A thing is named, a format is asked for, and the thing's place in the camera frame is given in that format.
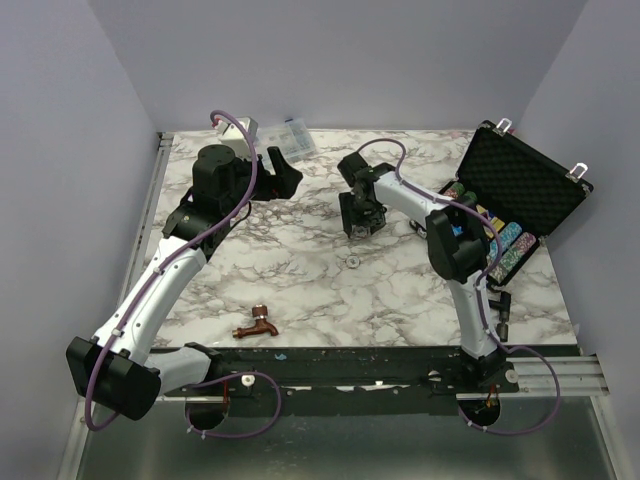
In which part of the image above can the aluminium frame rail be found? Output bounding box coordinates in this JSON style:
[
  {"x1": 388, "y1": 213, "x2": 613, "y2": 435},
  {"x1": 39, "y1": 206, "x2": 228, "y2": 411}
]
[{"x1": 115, "y1": 131, "x2": 175, "y2": 311}]

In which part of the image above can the clear plastic organizer box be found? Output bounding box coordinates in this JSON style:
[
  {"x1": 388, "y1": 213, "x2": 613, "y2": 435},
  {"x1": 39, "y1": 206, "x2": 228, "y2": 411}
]
[{"x1": 256, "y1": 118, "x2": 316, "y2": 162}]

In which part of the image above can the blue playing card deck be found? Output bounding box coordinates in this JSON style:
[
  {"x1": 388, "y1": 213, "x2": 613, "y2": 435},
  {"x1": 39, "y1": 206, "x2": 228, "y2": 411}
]
[{"x1": 476, "y1": 205, "x2": 505, "y2": 239}]

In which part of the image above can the black pipe fitting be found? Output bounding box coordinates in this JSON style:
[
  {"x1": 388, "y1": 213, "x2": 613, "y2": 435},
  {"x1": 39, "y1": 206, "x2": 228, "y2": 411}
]
[{"x1": 489, "y1": 291, "x2": 511, "y2": 342}]

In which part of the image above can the brown faucet tap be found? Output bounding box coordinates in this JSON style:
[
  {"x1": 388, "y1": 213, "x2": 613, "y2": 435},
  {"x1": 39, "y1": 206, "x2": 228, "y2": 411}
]
[{"x1": 232, "y1": 304, "x2": 279, "y2": 339}]

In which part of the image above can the black poker chip case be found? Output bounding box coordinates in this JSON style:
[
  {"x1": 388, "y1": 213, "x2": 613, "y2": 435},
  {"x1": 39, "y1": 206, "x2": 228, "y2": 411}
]
[{"x1": 454, "y1": 121, "x2": 593, "y2": 288}]

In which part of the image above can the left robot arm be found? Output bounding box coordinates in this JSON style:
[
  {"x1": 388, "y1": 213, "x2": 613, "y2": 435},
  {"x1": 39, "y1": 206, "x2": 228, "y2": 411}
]
[{"x1": 65, "y1": 145, "x2": 303, "y2": 420}]

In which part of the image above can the black mounting rail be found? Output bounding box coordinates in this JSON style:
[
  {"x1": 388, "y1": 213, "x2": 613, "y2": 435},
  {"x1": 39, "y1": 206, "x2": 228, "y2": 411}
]
[{"x1": 186, "y1": 347, "x2": 519, "y2": 417}]

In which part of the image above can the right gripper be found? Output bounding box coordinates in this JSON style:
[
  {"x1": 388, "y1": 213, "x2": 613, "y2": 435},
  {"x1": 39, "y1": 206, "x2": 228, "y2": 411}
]
[{"x1": 340, "y1": 192, "x2": 386, "y2": 236}]

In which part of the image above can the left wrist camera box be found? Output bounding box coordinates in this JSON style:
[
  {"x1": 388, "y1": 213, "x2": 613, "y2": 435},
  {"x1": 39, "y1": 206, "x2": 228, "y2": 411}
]
[{"x1": 212, "y1": 117, "x2": 258, "y2": 158}]

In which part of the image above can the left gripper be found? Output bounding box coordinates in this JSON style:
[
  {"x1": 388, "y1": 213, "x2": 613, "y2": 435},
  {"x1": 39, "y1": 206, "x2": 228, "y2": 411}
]
[{"x1": 222, "y1": 146, "x2": 302, "y2": 216}]

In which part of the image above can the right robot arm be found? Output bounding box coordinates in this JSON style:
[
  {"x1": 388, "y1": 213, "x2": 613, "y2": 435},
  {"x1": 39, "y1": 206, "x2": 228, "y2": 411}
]
[{"x1": 338, "y1": 153, "x2": 504, "y2": 392}]

